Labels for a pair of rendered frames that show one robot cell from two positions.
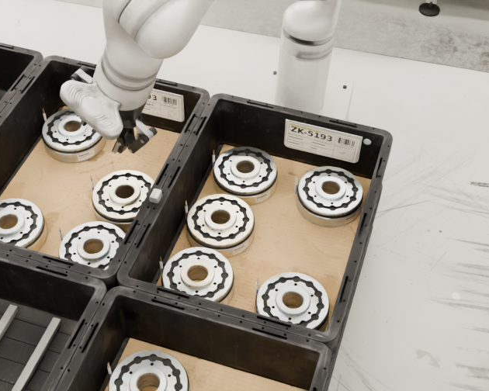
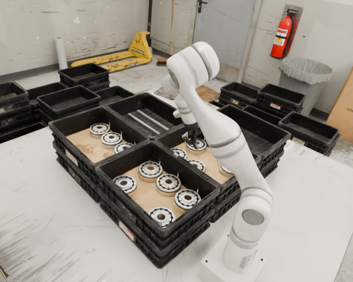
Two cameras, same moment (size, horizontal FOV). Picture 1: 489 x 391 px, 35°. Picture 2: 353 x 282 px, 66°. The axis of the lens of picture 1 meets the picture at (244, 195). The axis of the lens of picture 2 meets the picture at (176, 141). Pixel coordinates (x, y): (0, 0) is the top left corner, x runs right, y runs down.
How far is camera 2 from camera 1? 131 cm
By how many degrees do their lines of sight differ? 78
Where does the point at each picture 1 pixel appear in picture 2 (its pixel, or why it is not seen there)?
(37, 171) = not seen: hidden behind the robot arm
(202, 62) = (300, 259)
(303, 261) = (140, 201)
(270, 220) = (163, 202)
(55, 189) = (209, 160)
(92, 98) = not seen: hidden behind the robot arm
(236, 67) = (292, 273)
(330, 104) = (230, 274)
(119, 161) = (215, 177)
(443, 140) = not seen: outside the picture
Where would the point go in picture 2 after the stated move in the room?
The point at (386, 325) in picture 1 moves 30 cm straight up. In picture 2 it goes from (112, 246) to (108, 190)
